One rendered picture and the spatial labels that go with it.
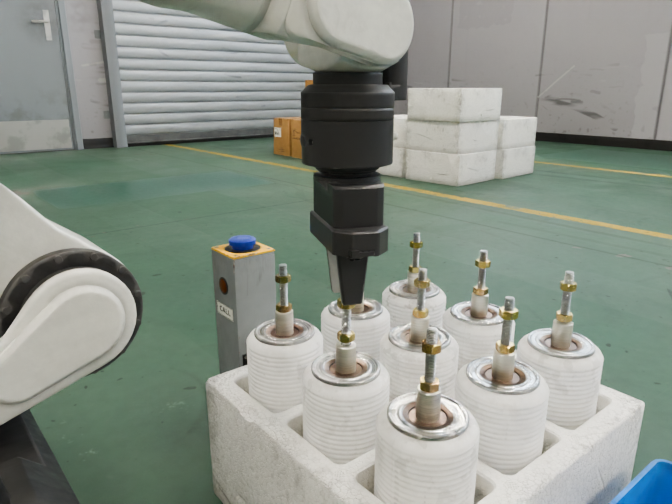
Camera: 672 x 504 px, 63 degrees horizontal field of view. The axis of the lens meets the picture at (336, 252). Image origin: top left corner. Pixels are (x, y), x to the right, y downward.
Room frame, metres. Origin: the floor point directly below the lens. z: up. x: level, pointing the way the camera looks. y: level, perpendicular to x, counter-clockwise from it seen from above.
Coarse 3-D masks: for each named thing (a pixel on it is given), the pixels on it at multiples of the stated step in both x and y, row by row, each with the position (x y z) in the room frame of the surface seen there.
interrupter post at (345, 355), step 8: (336, 344) 0.53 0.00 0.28; (352, 344) 0.53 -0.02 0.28; (336, 352) 0.53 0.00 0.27; (344, 352) 0.52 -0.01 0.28; (352, 352) 0.53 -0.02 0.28; (336, 360) 0.53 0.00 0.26; (344, 360) 0.52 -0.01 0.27; (352, 360) 0.53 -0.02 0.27; (336, 368) 0.53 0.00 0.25; (344, 368) 0.52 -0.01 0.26; (352, 368) 0.53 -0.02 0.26
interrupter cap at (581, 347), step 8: (528, 336) 0.61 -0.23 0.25; (536, 336) 0.61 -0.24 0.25; (544, 336) 0.61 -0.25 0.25; (576, 336) 0.61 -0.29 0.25; (584, 336) 0.61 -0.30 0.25; (536, 344) 0.59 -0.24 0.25; (544, 344) 0.59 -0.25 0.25; (576, 344) 0.59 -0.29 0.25; (584, 344) 0.59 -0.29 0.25; (592, 344) 0.59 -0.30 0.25; (544, 352) 0.57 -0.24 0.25; (552, 352) 0.57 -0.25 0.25; (560, 352) 0.57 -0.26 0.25; (568, 352) 0.57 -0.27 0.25; (576, 352) 0.57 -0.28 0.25; (584, 352) 0.57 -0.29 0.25; (592, 352) 0.57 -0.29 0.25
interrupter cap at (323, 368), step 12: (324, 360) 0.55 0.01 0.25; (360, 360) 0.55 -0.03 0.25; (372, 360) 0.55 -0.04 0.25; (312, 372) 0.52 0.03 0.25; (324, 372) 0.52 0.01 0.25; (336, 372) 0.53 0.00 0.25; (360, 372) 0.52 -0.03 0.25; (372, 372) 0.52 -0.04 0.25; (336, 384) 0.50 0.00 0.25; (348, 384) 0.50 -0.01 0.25; (360, 384) 0.50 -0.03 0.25
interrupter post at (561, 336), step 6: (558, 324) 0.59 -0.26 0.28; (564, 324) 0.59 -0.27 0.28; (570, 324) 0.59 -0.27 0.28; (552, 330) 0.60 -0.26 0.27; (558, 330) 0.59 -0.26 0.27; (564, 330) 0.58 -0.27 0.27; (570, 330) 0.58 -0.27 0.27; (552, 336) 0.59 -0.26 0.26; (558, 336) 0.59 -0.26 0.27; (564, 336) 0.58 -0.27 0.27; (570, 336) 0.59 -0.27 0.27; (552, 342) 0.59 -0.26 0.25; (558, 342) 0.59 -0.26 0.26; (564, 342) 0.58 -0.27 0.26; (570, 342) 0.59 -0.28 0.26; (564, 348) 0.58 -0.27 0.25
